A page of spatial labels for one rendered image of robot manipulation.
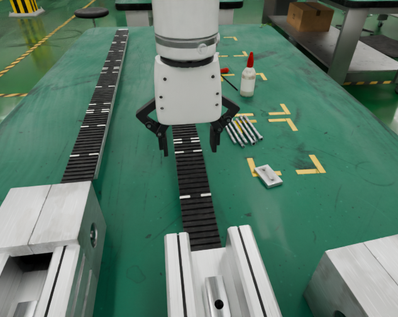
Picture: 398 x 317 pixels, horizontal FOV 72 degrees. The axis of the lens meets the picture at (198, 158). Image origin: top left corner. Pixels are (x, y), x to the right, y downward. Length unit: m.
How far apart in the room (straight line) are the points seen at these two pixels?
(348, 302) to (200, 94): 0.30
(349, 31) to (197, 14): 2.35
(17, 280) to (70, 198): 0.10
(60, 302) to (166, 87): 0.28
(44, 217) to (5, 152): 0.34
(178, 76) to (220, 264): 0.25
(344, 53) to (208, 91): 2.35
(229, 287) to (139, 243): 0.15
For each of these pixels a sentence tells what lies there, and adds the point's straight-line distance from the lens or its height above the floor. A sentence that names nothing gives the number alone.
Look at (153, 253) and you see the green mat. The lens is 0.41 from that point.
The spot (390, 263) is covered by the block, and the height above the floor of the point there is 0.87.
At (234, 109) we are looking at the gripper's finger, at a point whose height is 0.91.
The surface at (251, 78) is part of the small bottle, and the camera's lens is 0.76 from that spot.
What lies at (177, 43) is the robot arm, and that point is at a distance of 0.36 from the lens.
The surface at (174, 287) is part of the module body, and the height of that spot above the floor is 0.86.
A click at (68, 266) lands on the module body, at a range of 0.32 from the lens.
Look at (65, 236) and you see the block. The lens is 0.33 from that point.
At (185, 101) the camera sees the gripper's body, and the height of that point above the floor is 0.94.
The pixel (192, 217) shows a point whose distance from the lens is 0.42.
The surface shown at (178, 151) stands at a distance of 0.50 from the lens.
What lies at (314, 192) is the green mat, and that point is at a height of 0.78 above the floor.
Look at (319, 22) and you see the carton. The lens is 4.03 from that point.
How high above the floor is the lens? 1.12
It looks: 39 degrees down
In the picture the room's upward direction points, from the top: straight up
